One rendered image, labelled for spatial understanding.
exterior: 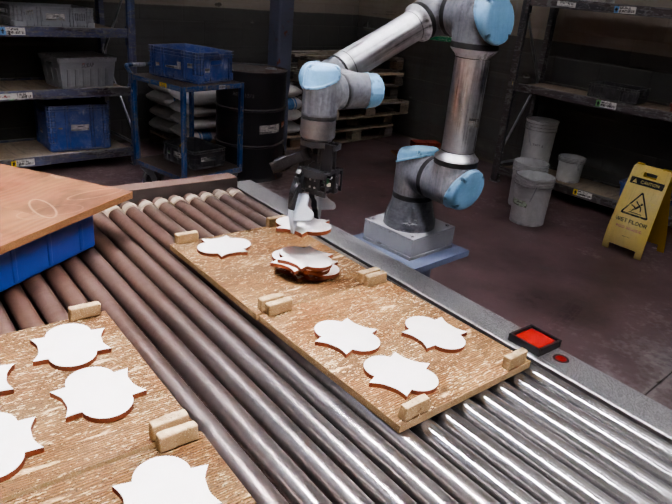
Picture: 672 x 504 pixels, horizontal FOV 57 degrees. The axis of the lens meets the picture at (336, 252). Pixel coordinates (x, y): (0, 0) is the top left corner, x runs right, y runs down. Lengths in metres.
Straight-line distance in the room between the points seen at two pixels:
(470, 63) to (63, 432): 1.18
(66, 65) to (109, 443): 4.62
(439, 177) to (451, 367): 0.63
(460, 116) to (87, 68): 4.22
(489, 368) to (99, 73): 4.74
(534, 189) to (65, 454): 4.25
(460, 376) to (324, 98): 0.61
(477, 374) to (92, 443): 0.65
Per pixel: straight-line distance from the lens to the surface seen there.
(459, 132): 1.63
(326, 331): 1.22
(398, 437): 1.03
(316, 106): 1.31
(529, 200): 4.90
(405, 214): 1.77
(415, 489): 0.96
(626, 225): 4.78
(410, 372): 1.13
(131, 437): 0.99
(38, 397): 1.10
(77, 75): 5.48
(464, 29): 1.59
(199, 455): 0.95
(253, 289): 1.38
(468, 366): 1.20
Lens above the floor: 1.56
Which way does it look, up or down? 23 degrees down
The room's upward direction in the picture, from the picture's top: 5 degrees clockwise
